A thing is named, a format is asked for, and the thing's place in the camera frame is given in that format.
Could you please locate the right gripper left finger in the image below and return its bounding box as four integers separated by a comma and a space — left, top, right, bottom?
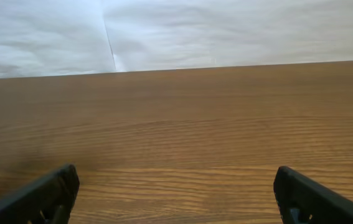
0, 163, 81, 224

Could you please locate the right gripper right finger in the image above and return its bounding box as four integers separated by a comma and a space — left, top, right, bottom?
273, 166, 353, 224

